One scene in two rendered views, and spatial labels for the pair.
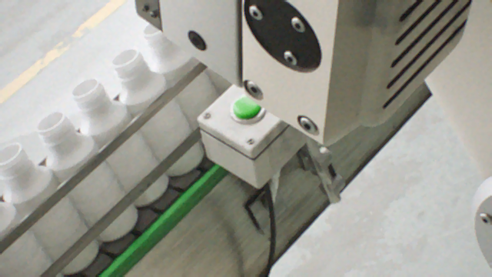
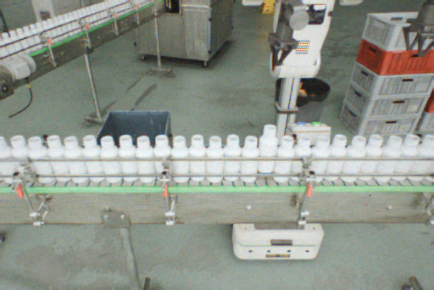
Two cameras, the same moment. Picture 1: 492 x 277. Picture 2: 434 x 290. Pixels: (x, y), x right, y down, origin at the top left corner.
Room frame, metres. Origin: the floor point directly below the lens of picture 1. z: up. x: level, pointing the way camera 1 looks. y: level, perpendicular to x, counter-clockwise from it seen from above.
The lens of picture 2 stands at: (2.00, 0.10, 1.72)
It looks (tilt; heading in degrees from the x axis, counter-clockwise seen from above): 33 degrees down; 210
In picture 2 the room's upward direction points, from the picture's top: straight up
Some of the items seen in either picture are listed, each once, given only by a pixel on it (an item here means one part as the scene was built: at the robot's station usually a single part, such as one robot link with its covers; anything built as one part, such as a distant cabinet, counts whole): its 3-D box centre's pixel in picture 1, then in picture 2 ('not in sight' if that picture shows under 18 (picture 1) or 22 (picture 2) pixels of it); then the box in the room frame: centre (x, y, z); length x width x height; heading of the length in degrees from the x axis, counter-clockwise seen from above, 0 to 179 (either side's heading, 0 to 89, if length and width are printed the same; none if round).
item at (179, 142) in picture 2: not in sight; (180, 158); (1.33, -0.37, 1.08); 0.06 x 0.06 x 0.17
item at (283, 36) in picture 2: not in sight; (284, 31); (0.99, -0.17, 1.45); 0.10 x 0.07 x 0.07; 45
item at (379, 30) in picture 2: not in sight; (408, 30); (-1.31, 0.31, 1.00); 0.61 x 0.41 x 0.22; 127
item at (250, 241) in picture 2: not in sight; (270, 200); (0.51, -0.23, 0.24); 0.68 x 0.53 x 0.41; 30
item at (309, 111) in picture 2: not in sight; (296, 117); (-0.51, -0.36, 0.32); 0.45 x 0.45 x 0.64
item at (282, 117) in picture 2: not in sight; (280, 136); (0.50, -0.24, 0.74); 0.11 x 0.11 x 0.40; 30
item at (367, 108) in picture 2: not in sight; (384, 97); (-1.31, 0.31, 0.33); 0.61 x 0.41 x 0.22; 126
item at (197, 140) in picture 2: not in sight; (197, 158); (1.30, -0.32, 1.08); 0.06 x 0.06 x 0.17
